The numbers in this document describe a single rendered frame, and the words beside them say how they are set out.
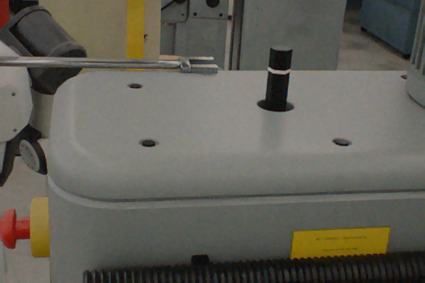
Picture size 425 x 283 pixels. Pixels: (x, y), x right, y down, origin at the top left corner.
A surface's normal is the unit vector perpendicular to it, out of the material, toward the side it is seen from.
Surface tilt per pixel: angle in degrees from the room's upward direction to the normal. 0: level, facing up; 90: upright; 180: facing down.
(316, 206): 90
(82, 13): 90
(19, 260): 0
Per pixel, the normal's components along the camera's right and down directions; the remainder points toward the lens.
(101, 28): 0.18, 0.39
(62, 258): -0.64, 0.25
